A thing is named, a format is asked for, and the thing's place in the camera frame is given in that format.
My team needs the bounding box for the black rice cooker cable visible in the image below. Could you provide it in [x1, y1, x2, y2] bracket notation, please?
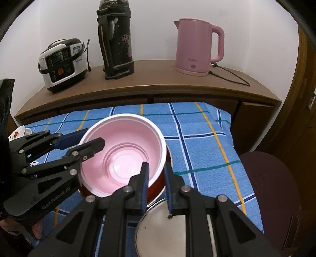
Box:
[84, 38, 92, 72]

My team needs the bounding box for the black kettle cable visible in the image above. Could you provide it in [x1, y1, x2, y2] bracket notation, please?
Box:
[209, 62, 251, 87]

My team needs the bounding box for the wooden cabinet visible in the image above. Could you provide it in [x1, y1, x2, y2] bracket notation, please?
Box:
[13, 59, 283, 152]

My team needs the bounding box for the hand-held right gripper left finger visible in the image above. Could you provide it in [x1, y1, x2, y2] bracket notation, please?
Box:
[27, 162, 150, 257]

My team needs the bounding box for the white floral cup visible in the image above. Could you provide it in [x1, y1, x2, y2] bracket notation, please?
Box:
[8, 125, 26, 142]

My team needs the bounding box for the grey door fitting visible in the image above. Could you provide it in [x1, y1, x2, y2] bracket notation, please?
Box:
[306, 86, 316, 110]

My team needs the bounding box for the black thermos flask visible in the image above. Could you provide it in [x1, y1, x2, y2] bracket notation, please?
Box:
[96, 0, 135, 81]

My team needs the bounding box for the person's left hand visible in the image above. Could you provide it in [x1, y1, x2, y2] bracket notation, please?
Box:
[0, 215, 43, 241]

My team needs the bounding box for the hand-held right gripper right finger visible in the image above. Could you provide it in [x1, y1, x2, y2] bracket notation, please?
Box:
[164, 162, 282, 257]

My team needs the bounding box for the wooden door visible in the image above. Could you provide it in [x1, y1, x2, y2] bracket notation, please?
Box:
[262, 23, 316, 257]

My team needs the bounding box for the white rice cooker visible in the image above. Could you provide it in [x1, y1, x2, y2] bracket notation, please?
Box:
[38, 38, 89, 94]

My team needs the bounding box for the blue checked cloth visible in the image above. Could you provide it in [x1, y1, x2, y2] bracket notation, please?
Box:
[23, 102, 264, 257]

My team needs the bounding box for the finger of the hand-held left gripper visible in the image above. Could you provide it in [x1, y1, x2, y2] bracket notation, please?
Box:
[21, 138, 106, 178]
[8, 128, 89, 163]

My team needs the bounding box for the maroon chair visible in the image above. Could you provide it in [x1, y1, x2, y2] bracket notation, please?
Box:
[238, 151, 303, 252]

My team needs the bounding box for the red bowl with pink inside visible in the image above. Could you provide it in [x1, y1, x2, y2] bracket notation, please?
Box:
[78, 113, 171, 205]

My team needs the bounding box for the pink electric kettle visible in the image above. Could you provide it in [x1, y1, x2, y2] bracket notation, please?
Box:
[173, 18, 225, 77]

